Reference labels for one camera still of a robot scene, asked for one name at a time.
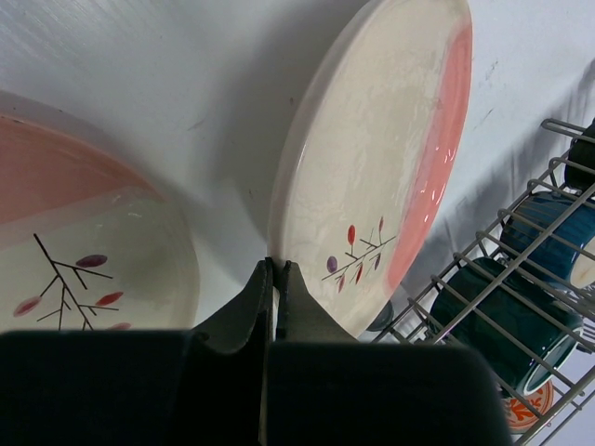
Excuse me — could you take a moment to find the pink cream plate near edge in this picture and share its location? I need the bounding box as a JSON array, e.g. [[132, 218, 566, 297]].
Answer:
[[1, 92, 199, 332]]

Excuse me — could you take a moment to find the dark green mug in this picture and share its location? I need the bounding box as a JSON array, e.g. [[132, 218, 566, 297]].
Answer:
[[371, 257, 585, 399]]

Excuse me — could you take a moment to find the dark blue mug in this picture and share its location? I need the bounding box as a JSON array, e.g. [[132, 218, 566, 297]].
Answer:
[[500, 191, 594, 290]]

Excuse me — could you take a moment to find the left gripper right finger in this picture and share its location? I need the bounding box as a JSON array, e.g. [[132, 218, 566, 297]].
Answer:
[[265, 262, 512, 445]]

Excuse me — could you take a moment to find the pink and cream plate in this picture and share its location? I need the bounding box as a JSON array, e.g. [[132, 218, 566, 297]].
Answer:
[[268, 1, 473, 337]]

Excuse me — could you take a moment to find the orange patterned bowl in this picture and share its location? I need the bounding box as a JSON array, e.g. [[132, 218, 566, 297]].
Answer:
[[503, 381, 554, 434]]

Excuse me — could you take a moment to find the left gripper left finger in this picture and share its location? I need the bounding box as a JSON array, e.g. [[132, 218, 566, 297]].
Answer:
[[1, 259, 273, 445]]

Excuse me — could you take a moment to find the grey wire dish rack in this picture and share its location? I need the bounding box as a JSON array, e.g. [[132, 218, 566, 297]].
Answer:
[[377, 118, 594, 445]]

